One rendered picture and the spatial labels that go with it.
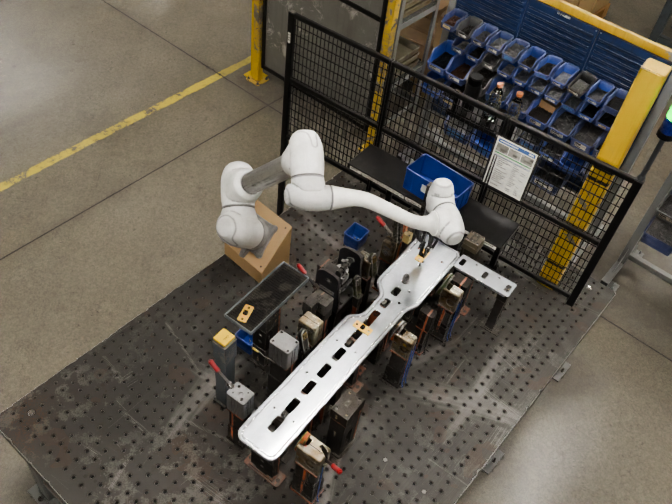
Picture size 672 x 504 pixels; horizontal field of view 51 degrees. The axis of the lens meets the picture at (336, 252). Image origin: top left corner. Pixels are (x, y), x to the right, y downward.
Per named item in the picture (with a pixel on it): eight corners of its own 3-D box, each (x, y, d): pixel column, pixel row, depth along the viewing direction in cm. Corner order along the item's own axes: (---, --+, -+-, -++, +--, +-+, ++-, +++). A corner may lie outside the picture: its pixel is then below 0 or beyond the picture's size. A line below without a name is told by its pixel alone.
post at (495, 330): (496, 336, 342) (513, 299, 320) (476, 324, 345) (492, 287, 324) (502, 328, 345) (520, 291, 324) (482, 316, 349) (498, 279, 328)
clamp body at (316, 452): (314, 510, 276) (322, 470, 249) (284, 487, 281) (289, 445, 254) (330, 490, 282) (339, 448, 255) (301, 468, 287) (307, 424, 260)
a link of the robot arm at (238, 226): (236, 251, 342) (209, 246, 322) (235, 214, 344) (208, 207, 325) (265, 247, 335) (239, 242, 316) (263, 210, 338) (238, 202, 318)
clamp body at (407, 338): (398, 393, 315) (413, 349, 289) (376, 378, 319) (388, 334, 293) (409, 380, 320) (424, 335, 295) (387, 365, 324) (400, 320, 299)
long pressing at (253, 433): (278, 470, 255) (278, 468, 254) (231, 433, 262) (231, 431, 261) (462, 255, 336) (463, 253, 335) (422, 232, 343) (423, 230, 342)
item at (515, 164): (520, 203, 341) (541, 154, 318) (479, 182, 348) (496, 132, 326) (522, 201, 342) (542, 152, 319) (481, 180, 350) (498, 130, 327)
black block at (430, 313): (421, 360, 328) (434, 323, 306) (402, 348, 332) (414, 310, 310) (430, 349, 333) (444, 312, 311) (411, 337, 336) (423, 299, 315)
